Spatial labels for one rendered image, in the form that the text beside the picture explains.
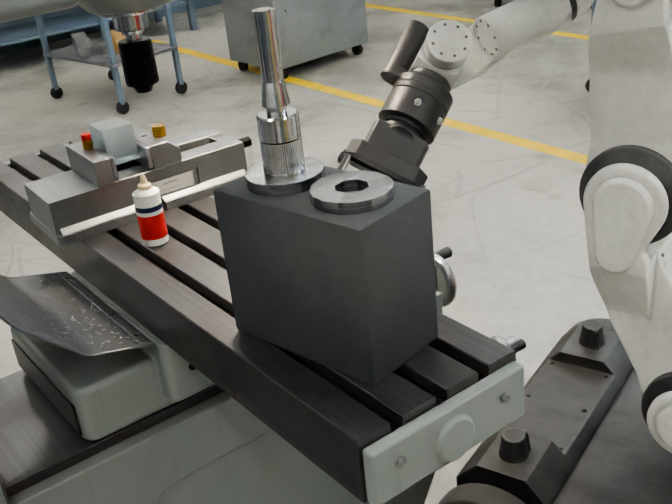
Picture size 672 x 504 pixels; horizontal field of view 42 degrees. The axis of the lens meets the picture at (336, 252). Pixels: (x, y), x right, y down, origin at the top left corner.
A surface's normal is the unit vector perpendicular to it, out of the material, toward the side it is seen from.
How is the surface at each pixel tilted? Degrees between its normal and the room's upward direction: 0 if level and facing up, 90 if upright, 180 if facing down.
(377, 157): 51
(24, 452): 0
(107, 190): 90
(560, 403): 0
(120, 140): 90
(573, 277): 0
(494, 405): 90
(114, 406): 90
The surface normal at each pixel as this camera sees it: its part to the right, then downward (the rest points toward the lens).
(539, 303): -0.10, -0.89
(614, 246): -0.55, 0.42
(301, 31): 0.67, 0.27
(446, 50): 0.07, -0.24
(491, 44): -0.87, 0.45
